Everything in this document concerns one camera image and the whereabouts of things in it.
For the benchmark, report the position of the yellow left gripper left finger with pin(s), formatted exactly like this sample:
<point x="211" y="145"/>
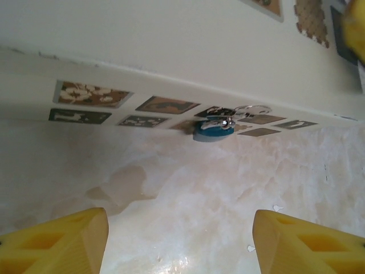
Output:
<point x="42" y="251"/>

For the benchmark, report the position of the white picture-printed backdrop board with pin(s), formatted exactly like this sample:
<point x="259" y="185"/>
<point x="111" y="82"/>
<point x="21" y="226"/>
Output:
<point x="171" y="42"/>

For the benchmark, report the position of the blue padlock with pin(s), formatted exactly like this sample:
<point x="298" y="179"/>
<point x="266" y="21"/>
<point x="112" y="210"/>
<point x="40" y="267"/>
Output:
<point x="212" y="132"/>

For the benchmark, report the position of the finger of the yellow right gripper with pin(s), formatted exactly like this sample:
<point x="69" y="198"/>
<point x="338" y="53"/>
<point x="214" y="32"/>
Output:
<point x="356" y="25"/>

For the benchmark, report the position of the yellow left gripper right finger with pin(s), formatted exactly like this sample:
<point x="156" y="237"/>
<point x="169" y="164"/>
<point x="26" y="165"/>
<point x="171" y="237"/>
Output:
<point x="308" y="248"/>

